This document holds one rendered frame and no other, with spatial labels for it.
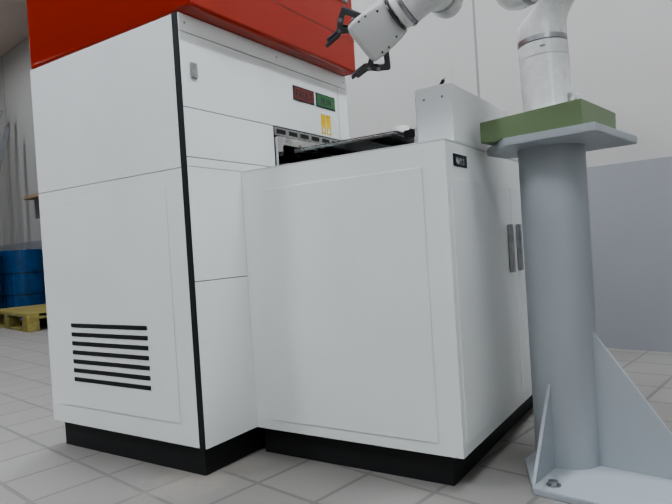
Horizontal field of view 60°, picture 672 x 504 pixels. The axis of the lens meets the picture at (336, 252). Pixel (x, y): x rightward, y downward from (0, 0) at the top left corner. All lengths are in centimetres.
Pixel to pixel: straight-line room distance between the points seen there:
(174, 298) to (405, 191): 68
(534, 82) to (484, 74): 194
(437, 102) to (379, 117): 241
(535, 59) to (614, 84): 165
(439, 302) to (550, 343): 31
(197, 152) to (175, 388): 63
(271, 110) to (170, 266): 59
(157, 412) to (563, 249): 115
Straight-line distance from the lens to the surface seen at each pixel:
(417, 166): 139
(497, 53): 348
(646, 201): 309
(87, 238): 190
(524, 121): 146
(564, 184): 149
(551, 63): 156
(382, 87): 387
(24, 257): 745
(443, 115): 145
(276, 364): 166
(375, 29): 135
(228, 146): 168
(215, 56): 172
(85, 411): 201
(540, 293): 151
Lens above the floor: 59
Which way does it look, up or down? 1 degrees down
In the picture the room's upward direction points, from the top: 4 degrees counter-clockwise
